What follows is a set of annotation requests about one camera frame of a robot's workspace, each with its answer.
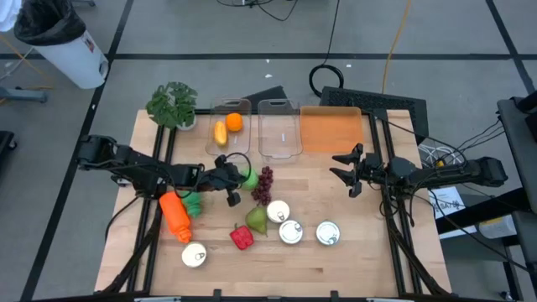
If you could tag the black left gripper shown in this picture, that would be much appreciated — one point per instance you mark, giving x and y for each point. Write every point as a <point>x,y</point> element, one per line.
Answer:
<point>220,178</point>

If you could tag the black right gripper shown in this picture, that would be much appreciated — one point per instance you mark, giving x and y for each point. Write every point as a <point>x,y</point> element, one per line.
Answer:
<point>372,168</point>

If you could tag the green round fruit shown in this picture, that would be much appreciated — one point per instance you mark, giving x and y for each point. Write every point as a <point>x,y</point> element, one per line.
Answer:
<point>252,181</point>

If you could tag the dark red grape bunch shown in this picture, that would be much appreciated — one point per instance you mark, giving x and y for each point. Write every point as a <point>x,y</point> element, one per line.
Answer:
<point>263,189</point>

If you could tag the green pear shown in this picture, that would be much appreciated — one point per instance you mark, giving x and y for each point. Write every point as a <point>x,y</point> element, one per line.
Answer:
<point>257,219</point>

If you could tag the orange fruit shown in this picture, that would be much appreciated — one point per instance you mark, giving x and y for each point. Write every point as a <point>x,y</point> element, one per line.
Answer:
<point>234,122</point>

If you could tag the blue label tin can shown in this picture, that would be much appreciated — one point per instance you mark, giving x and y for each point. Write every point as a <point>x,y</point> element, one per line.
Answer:
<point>194,254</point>
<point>278,211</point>

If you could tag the red bell pepper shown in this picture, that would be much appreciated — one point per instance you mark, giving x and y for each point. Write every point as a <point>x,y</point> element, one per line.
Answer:
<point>242,237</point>

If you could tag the green label tin can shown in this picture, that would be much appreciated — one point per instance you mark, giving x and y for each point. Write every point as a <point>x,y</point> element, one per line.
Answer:
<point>327,232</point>
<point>290,232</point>

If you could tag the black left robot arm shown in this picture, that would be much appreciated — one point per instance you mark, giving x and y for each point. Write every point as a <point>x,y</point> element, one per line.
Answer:
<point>134,165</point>

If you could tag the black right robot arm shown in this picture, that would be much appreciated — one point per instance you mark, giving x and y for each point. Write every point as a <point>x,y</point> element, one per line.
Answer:
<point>453,173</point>

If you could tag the clear plastic bin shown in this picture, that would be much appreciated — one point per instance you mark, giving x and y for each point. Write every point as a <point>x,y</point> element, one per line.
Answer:
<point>235,147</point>
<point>279,126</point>

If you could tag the orange plastic bin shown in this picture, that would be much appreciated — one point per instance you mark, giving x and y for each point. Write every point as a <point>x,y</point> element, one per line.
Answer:
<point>331,130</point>

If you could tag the yellow oblong fruit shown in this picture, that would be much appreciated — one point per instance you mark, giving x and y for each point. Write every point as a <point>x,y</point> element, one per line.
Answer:
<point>220,133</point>

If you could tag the orange plastic bottle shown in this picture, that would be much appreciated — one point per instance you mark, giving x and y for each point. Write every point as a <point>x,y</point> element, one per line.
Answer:
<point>174,216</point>

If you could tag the black perforated panel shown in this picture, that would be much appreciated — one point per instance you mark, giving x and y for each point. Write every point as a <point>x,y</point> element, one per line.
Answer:
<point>369,100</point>

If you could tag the green potted plant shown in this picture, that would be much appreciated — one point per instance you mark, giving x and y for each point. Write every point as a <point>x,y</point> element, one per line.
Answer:
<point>172,105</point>

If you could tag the white printed paper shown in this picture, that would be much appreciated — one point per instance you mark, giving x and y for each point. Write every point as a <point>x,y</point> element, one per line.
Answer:
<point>449,201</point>

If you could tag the black table clamp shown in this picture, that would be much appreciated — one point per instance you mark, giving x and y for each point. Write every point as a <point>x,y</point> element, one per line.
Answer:
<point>334,296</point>
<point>217,295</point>

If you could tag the white plastic container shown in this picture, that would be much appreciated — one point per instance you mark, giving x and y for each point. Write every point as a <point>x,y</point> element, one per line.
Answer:
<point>497,226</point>

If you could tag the black side cart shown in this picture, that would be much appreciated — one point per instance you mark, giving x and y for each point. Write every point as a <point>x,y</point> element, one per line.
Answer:
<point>518,138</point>

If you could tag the white trash can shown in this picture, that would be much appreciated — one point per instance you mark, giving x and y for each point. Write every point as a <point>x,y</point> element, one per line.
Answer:
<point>71,58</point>

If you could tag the grey stand foot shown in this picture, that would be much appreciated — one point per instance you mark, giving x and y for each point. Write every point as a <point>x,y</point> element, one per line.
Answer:
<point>21,94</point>

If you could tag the black floor object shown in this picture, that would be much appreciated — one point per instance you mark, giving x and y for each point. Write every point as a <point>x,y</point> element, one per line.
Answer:
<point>6,140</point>

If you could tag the black trash bag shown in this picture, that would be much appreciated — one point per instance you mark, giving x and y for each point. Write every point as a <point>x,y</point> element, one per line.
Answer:
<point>46,21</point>

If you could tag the white cloth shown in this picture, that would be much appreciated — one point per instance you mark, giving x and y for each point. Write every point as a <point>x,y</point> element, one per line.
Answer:
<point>8,14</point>

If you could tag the black aluminium frame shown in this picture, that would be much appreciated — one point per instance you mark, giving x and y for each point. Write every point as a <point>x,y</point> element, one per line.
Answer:
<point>158,134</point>
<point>390,226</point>

